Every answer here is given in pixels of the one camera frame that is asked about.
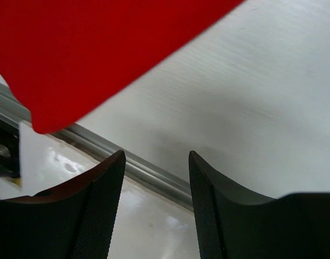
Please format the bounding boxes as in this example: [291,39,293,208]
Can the aluminium table frame rail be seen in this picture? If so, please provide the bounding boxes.
[0,83,193,211]

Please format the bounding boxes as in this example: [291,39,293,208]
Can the red t shirt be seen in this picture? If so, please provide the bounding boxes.
[0,1,239,134]

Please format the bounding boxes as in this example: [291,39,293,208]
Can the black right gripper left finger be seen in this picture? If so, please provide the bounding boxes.
[0,151,126,258]

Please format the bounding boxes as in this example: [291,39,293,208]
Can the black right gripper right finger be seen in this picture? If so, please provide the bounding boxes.
[189,151,330,258]

